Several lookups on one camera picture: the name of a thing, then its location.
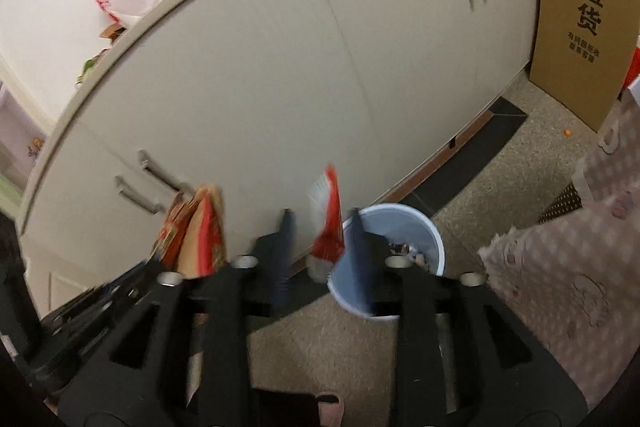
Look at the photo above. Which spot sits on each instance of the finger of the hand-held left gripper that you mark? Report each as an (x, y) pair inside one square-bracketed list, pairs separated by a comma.
[(135, 279)]

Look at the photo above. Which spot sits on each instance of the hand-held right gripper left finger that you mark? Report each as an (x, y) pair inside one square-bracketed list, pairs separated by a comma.
[(284, 242)]

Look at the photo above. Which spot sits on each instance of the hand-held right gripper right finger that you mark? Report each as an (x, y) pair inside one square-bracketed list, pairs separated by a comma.
[(359, 252)]

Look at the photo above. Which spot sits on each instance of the light blue plastic bin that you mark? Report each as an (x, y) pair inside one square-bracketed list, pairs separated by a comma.
[(395, 227)]

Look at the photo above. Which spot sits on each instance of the red and white wrapper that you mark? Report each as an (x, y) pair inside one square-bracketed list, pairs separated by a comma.
[(330, 207)]

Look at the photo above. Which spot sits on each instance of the red and orange packet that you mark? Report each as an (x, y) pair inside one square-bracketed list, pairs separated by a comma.
[(200, 232)]

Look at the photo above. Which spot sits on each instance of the pink slipper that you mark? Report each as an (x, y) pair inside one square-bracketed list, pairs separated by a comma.
[(330, 409)]

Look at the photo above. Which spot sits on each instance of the white cabinet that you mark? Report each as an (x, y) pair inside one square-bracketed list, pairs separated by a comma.
[(300, 82)]

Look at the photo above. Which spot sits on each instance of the pink checked tablecloth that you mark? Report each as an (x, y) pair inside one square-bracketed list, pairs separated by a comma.
[(550, 287)]

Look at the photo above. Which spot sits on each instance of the dark dotted cloth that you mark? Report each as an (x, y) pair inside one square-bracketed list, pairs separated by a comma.
[(562, 202)]

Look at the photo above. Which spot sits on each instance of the green packet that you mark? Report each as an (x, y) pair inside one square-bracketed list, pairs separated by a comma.
[(89, 69)]

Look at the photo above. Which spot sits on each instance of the small brown box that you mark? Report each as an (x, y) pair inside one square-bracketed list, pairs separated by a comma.
[(112, 32)]

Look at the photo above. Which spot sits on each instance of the flat brown cardboard box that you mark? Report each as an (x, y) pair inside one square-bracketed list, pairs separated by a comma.
[(565, 7)]

